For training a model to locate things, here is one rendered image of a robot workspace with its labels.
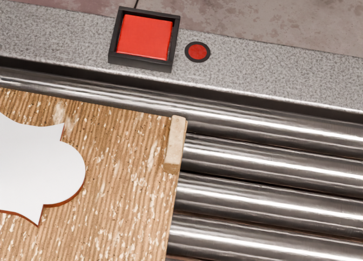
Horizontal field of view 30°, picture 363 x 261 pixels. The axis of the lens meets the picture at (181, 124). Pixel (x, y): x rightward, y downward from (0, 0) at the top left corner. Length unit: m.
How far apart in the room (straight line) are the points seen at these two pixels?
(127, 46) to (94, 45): 0.04
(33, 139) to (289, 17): 1.49
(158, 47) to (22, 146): 0.21
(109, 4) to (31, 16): 1.22
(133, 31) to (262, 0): 1.34
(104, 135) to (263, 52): 0.23
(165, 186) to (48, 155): 0.12
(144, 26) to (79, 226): 0.27
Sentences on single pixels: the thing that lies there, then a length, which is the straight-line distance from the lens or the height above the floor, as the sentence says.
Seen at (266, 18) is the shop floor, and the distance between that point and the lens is 2.09.
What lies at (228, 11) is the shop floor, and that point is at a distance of 2.09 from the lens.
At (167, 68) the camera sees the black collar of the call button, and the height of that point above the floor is 0.92.
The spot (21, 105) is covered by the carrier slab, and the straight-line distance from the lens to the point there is 0.75.
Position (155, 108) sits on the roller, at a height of 0.92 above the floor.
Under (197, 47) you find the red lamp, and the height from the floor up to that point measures 0.92.
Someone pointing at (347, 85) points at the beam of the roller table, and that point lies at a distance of 0.84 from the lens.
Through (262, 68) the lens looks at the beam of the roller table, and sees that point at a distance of 0.82.
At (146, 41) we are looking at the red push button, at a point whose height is 0.93.
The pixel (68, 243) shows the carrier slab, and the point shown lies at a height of 0.94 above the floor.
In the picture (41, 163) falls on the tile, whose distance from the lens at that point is 0.71.
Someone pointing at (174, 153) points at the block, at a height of 0.96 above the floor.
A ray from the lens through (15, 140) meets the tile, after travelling 0.72.
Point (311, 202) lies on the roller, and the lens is 0.74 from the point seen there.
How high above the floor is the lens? 1.57
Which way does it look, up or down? 59 degrees down
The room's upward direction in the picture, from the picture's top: 11 degrees clockwise
